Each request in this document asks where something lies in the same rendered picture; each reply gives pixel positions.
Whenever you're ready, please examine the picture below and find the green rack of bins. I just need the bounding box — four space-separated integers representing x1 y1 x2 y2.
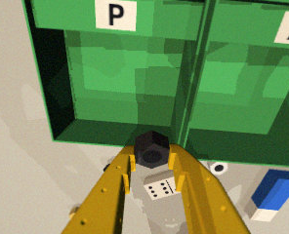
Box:
21 0 289 168

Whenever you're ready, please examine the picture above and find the yellow hex nut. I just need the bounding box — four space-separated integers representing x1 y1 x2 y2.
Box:
69 207 79 218

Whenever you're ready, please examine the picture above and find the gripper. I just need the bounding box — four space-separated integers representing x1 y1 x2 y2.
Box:
61 143 251 234

